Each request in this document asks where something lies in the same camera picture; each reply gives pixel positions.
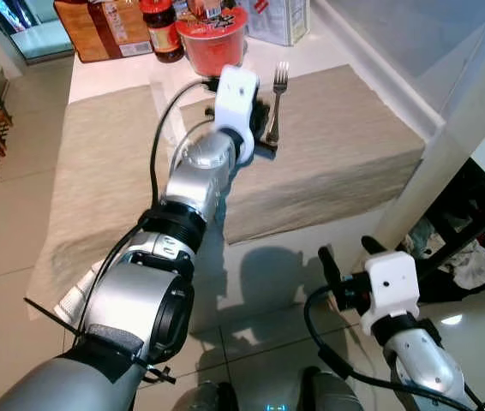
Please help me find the silver metal fork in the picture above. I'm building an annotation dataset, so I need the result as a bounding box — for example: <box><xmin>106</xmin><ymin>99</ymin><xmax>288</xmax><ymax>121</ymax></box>
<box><xmin>263</xmin><ymin>61</ymin><xmax>291</xmax><ymax>147</ymax></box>

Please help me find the beige woven placemat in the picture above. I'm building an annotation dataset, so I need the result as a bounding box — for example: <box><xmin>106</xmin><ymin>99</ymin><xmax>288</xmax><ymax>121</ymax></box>
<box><xmin>28</xmin><ymin>84</ymin><xmax>226</xmax><ymax>310</ymax></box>
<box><xmin>178</xmin><ymin>64</ymin><xmax>427</xmax><ymax>246</ymax></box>

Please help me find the pile of white clothes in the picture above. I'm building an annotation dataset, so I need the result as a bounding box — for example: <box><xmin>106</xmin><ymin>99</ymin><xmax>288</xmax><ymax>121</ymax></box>
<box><xmin>405</xmin><ymin>218</ymin><xmax>485</xmax><ymax>293</ymax></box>

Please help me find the red plastic tub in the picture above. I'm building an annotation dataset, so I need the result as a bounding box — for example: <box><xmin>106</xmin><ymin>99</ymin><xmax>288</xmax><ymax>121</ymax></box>
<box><xmin>176</xmin><ymin>7</ymin><xmax>250</xmax><ymax>77</ymax></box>

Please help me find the grey robot right foot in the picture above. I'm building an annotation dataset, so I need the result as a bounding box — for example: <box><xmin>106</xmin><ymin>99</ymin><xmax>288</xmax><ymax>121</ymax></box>
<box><xmin>297</xmin><ymin>368</ymin><xmax>364</xmax><ymax>411</ymax></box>

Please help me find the grey robot foot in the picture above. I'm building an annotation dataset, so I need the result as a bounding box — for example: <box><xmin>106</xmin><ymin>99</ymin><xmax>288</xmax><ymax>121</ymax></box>
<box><xmin>297</xmin><ymin>368</ymin><xmax>364</xmax><ymax>411</ymax></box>
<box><xmin>169</xmin><ymin>381</ymin><xmax>240</xmax><ymax>411</ymax></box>

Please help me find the white cream cracker box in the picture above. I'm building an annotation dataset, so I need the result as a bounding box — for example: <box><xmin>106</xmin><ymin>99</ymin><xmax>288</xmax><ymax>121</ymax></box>
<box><xmin>242</xmin><ymin>0</ymin><xmax>313</xmax><ymax>47</ymax></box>

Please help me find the black metal stand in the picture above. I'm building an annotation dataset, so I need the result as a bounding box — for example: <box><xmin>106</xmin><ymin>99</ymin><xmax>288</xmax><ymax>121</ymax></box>
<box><xmin>388</xmin><ymin>158</ymin><xmax>485</xmax><ymax>303</ymax></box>

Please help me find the brown capped sauce bottle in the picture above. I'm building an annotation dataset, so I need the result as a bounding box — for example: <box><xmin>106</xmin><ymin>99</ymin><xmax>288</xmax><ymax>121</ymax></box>
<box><xmin>187</xmin><ymin>0</ymin><xmax>227</xmax><ymax>19</ymax></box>

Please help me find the dark jar with red lid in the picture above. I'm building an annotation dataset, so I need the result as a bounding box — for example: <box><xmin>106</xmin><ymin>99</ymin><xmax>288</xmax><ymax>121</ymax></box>
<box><xmin>139</xmin><ymin>0</ymin><xmax>186</xmax><ymax>64</ymax></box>

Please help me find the grey robot left foot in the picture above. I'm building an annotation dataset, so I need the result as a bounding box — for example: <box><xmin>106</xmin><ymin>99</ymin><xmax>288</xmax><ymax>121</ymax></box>
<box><xmin>169</xmin><ymin>381</ymin><xmax>240</xmax><ymax>411</ymax></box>

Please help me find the brown cardboard food box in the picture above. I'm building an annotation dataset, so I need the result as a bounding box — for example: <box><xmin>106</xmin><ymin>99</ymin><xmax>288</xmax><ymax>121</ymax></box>
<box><xmin>54</xmin><ymin>0</ymin><xmax>154</xmax><ymax>64</ymax></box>

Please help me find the white rolled paper towel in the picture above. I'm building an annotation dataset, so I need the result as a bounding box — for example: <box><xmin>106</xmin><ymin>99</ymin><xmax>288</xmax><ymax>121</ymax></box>
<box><xmin>52</xmin><ymin>278</ymin><xmax>99</xmax><ymax>327</ymax></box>

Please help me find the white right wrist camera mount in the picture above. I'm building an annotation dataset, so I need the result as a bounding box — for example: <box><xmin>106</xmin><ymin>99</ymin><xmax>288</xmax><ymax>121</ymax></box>
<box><xmin>360</xmin><ymin>250</ymin><xmax>420</xmax><ymax>337</ymax></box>

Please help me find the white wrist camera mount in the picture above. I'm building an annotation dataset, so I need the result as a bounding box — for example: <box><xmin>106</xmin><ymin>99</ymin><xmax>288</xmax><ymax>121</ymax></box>
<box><xmin>360</xmin><ymin>250</ymin><xmax>420</xmax><ymax>337</ymax></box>
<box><xmin>213</xmin><ymin>65</ymin><xmax>261</xmax><ymax>164</ymax></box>

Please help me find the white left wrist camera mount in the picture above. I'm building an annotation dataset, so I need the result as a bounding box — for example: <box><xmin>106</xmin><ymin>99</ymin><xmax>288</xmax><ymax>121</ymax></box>
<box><xmin>213</xmin><ymin>65</ymin><xmax>261</xmax><ymax>164</ymax></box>

